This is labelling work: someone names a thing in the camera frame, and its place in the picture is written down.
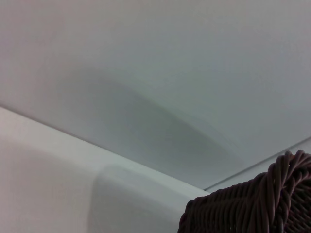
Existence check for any dark brown woven basket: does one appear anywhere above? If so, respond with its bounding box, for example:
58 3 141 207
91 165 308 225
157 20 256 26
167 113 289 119
177 150 311 233

